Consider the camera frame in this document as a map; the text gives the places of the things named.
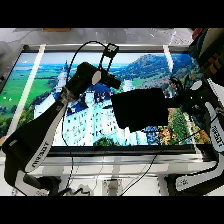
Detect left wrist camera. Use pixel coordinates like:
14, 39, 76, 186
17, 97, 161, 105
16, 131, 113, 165
98, 43, 120, 72

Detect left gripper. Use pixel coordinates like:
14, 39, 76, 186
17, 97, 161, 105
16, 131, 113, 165
99, 70, 123, 90

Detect black cable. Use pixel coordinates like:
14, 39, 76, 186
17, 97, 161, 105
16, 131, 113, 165
61, 113, 88, 197
65, 40, 110, 88
119, 128, 209, 197

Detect black garment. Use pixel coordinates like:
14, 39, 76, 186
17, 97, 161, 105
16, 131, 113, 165
110, 87, 170, 133

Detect silver frame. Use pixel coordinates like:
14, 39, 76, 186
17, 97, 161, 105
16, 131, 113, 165
0, 151, 224, 197

